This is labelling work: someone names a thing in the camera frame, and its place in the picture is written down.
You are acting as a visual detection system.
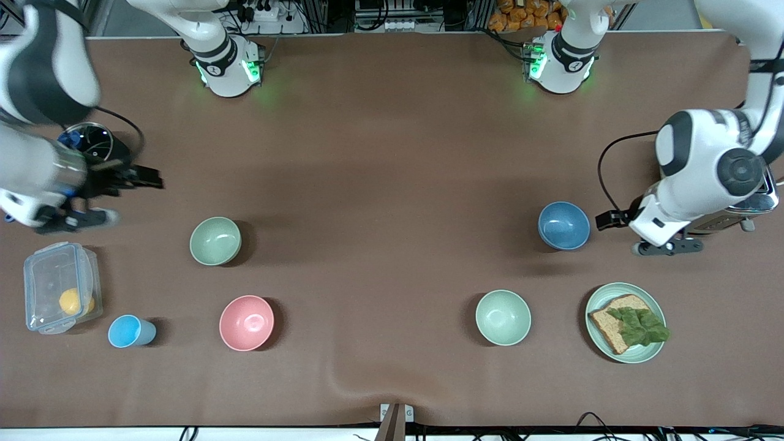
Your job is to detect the orange snack bag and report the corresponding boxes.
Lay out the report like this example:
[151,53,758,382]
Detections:
[488,0,565,33]

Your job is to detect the white power strip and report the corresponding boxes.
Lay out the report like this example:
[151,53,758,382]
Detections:
[236,0,281,23]

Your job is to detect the blue bowl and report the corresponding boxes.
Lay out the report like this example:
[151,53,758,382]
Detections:
[538,202,591,251]

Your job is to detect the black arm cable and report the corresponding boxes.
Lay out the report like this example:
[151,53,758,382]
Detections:
[92,107,146,161]
[598,130,660,215]

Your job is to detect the blue cup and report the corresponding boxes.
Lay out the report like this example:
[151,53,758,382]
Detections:
[108,315,157,349]

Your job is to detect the black pot with blue handle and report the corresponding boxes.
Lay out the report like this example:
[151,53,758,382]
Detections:
[58,121,132,179]

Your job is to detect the yellow lemon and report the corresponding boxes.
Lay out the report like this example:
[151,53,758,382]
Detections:
[59,288,96,317]

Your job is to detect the green lettuce leaf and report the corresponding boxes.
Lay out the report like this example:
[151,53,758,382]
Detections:
[606,306,670,347]

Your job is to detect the glass lid with blue knob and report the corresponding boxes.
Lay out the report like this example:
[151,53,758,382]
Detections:
[59,122,115,162]

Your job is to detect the pink bowl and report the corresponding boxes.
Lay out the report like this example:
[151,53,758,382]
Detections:
[219,295,274,352]

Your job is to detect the green plate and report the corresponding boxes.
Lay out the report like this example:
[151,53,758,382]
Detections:
[585,282,666,364]

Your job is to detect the silver toaster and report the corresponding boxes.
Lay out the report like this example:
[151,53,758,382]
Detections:
[686,165,780,236]

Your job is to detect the light green bowl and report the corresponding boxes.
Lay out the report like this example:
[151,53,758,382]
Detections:
[189,217,242,266]
[476,290,532,346]

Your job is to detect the clear plastic lidded container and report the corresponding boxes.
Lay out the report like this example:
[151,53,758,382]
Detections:
[23,242,103,335]

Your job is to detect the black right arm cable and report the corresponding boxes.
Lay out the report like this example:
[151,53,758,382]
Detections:
[92,107,146,161]

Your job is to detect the black floor cable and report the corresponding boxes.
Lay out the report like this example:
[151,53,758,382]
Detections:
[575,412,622,441]

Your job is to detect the brown bread slice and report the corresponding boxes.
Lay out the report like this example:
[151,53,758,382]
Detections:
[589,294,653,355]

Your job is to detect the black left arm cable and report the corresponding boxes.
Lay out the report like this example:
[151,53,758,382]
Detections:
[598,130,660,215]

